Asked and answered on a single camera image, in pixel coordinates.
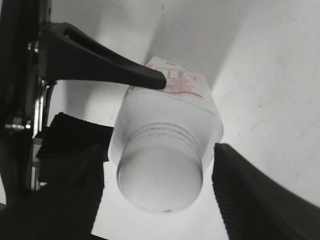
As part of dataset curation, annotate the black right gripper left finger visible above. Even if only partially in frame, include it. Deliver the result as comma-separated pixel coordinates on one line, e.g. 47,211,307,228
0,145,105,240

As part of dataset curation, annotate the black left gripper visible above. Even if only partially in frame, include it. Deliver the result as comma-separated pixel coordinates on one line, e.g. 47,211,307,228
0,0,113,198

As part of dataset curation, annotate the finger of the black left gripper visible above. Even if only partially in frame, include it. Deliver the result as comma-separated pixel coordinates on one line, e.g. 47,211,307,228
39,22,167,90

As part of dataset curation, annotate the white meinianda drink bottle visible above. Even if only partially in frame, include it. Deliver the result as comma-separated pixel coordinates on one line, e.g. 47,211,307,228
108,56,223,170

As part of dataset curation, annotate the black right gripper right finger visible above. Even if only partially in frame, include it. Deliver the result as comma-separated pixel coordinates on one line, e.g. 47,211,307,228
211,143,320,240

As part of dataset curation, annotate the white bottle cap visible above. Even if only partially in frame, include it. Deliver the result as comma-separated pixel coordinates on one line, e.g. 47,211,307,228
117,144,203,214

